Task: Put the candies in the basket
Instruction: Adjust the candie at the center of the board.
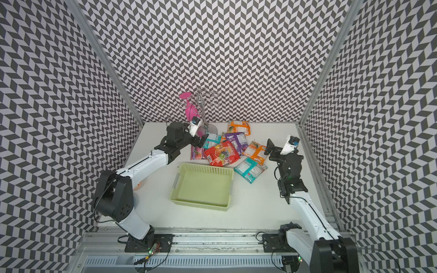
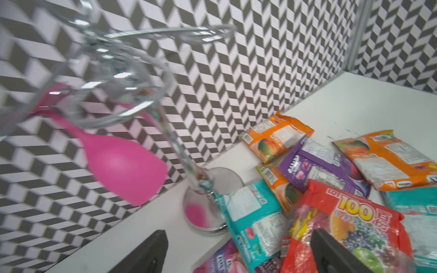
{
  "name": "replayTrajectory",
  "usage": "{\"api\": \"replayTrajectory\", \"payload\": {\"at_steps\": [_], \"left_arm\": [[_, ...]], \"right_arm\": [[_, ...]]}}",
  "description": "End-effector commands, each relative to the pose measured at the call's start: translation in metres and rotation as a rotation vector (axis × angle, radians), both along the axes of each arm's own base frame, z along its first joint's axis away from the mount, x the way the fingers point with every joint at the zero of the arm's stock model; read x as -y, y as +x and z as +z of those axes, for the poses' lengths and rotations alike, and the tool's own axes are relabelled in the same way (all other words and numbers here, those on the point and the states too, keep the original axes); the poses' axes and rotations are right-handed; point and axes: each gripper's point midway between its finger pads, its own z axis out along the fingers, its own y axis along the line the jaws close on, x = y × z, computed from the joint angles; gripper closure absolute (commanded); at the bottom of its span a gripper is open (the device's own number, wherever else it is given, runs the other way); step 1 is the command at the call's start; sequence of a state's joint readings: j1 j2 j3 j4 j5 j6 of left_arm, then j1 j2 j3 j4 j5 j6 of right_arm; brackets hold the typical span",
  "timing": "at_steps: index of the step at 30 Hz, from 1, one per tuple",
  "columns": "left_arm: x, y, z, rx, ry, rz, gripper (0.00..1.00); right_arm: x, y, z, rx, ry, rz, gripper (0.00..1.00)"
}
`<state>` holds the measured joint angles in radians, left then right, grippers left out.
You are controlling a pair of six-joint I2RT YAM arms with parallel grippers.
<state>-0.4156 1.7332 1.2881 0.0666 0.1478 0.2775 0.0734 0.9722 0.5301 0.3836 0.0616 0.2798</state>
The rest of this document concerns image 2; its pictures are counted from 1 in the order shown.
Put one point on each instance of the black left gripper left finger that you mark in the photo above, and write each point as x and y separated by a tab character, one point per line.
148	257

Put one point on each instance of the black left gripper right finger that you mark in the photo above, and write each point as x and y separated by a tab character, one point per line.
332	257

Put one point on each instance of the pink purple Fox's candy bag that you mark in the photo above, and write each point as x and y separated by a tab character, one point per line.
228	259

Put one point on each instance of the teal Fox's candy bag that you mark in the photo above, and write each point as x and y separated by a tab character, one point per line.
419	207

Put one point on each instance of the orange Fox's candy bag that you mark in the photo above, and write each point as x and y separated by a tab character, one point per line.
389	163

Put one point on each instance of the red 100 candy bag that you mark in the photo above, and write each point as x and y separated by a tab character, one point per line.
372	233

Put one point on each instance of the chrome glass holder stand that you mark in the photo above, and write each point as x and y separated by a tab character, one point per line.
205	191

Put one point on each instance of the orange candy bag under purple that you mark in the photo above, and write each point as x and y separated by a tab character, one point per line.
286	194

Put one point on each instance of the teal candy bag left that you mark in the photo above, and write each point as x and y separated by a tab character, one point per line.
256	221

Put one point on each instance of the pink plastic wine glass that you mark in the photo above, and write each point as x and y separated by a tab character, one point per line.
123	167

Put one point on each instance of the clear wine glass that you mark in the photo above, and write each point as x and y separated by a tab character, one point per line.
57	62

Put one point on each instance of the orange candy bag at wall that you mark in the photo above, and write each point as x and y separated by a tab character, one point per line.
274	136

